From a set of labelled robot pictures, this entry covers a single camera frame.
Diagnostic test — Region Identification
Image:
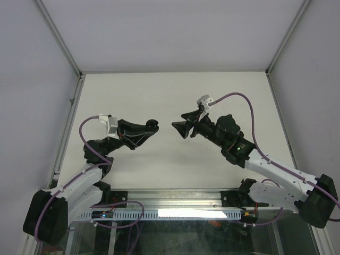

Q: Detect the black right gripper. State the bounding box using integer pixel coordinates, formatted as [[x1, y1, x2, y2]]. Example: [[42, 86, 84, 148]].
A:
[[171, 109, 226, 149]]

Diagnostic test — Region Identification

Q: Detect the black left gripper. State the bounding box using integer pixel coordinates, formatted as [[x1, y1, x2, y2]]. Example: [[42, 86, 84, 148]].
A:
[[103, 120, 155, 155]]

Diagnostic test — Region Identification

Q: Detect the black earbud with case lid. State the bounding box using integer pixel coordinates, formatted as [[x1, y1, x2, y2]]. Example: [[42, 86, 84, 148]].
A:
[[146, 119, 159, 132]]

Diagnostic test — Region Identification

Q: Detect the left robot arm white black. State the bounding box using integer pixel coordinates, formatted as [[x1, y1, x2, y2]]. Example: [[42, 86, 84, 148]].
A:
[[22, 115, 159, 245]]

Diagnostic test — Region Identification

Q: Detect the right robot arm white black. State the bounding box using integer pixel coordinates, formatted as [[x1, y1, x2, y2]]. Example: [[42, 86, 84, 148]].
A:
[[172, 110, 338, 228]]

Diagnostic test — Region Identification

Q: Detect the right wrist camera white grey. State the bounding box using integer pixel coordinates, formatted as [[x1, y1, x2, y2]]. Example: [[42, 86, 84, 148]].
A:
[[197, 95, 214, 119]]

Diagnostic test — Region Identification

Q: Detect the wrist camera white grey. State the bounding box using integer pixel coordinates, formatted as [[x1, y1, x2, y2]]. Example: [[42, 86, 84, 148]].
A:
[[197, 95, 214, 119], [98, 114, 118, 139]]

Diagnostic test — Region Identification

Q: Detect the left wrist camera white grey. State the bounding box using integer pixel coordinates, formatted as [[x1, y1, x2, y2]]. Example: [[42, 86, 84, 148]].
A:
[[98, 114, 118, 139]]

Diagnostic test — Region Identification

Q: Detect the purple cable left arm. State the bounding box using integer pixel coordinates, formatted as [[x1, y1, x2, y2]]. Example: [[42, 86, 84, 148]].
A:
[[34, 116, 145, 255]]

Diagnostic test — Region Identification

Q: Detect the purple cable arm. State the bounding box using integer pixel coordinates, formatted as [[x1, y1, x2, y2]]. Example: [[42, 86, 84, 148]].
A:
[[211, 92, 340, 227], [34, 116, 145, 255]]

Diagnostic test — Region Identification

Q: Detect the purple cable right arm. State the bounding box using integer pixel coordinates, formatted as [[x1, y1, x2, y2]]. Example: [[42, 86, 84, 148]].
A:
[[211, 92, 340, 227]]

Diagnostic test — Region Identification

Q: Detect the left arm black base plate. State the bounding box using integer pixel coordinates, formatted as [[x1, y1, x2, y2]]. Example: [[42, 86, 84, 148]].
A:
[[98, 190, 128, 205]]

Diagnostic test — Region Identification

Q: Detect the aluminium mounting rail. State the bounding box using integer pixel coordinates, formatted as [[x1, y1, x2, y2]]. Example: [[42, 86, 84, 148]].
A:
[[47, 187, 293, 212]]

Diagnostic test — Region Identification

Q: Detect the white slotted cable duct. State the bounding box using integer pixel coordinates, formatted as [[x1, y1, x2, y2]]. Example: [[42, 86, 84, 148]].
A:
[[76, 209, 241, 222]]

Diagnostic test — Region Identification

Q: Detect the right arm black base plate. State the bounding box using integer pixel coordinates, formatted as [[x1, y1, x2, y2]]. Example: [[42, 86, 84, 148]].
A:
[[220, 189, 269, 210]]

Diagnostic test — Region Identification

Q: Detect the aluminium frame post right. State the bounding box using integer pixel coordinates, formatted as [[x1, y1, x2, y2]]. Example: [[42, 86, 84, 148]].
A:
[[265, 0, 312, 77]]

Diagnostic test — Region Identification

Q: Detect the aluminium frame post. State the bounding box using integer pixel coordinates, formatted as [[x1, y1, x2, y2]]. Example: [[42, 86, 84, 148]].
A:
[[265, 0, 312, 77], [33, 0, 82, 78]]

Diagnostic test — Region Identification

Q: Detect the aluminium frame post left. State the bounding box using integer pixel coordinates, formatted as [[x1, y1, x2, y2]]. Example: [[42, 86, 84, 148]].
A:
[[33, 0, 82, 78]]

